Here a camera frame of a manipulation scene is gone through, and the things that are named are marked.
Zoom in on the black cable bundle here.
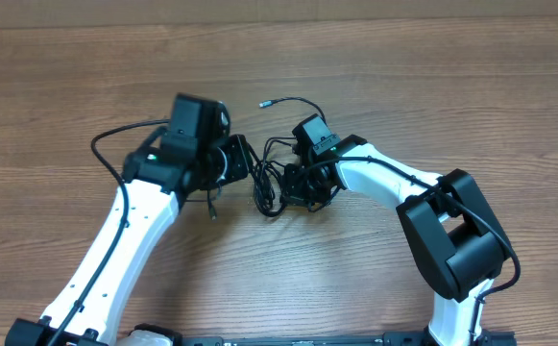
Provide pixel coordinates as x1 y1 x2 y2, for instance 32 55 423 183
184 96 328 221

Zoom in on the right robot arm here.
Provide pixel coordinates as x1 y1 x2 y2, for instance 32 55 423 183
281 114 517 345

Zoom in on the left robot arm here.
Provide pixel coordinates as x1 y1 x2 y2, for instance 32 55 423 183
5 93 251 345

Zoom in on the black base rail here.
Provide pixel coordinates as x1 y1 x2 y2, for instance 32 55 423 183
89 330 518 346

